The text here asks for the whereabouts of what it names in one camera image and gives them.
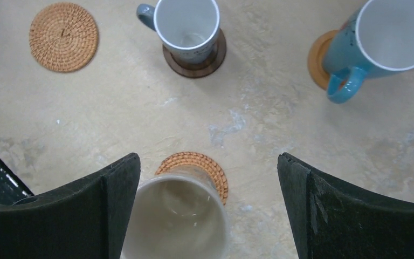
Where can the dark brown wooden coaster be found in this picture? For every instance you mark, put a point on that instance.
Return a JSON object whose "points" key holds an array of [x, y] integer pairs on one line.
{"points": [[203, 69]]}

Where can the beige mug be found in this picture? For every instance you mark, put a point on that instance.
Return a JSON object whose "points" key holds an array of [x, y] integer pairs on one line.
{"points": [[178, 214]]}

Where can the light wooden coaster right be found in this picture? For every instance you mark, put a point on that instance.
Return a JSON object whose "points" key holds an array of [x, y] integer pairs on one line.
{"points": [[316, 60]]}

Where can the woven rattan coaster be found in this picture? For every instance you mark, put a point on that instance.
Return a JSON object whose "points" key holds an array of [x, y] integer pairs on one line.
{"points": [[63, 37], [201, 161]]}

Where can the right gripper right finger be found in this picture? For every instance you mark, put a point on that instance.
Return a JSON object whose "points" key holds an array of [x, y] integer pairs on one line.
{"points": [[331, 218]]}

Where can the blue mug white inside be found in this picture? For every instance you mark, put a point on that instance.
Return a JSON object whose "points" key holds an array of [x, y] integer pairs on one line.
{"points": [[376, 41]]}

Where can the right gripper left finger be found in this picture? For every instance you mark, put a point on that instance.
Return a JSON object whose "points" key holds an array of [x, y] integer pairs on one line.
{"points": [[86, 218]]}

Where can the woven rattan coaster left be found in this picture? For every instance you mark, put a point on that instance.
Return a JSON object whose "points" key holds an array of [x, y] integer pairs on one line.
{"points": [[63, 37]]}

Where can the small grey mug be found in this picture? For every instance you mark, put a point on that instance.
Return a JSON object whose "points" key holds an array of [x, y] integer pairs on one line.
{"points": [[187, 28]]}

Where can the woven rattan coaster right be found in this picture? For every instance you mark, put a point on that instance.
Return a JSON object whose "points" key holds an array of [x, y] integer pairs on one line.
{"points": [[201, 161]]}

